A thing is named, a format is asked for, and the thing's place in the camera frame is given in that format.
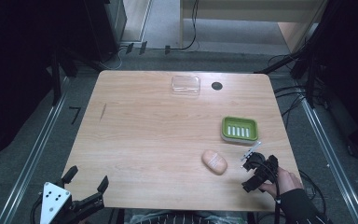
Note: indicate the clear plastic lid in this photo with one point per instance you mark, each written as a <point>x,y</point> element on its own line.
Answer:
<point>185,84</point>

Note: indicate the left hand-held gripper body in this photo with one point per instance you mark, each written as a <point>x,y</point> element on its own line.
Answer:
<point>54,199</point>

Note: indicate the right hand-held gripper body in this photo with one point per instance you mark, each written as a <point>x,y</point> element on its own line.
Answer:
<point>262,169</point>

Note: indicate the black round table grommet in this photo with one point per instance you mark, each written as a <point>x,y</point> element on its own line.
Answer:
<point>217,86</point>

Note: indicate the light wooden furniture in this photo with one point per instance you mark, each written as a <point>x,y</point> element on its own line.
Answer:
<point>248,9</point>

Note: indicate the person's right hand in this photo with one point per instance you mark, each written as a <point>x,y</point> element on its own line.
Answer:
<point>284,183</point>

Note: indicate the peach soap bar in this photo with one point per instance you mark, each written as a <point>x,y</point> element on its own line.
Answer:
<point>214,162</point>

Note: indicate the black stand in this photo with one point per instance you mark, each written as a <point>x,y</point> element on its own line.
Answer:
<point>56,77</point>

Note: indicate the black cabinet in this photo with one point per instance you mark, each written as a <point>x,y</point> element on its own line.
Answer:
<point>105,28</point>

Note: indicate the green soap dish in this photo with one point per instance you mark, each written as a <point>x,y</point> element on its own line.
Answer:
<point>239,130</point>

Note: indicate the metal floor rail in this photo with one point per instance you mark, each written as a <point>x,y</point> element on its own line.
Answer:
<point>32,158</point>
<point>332,161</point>

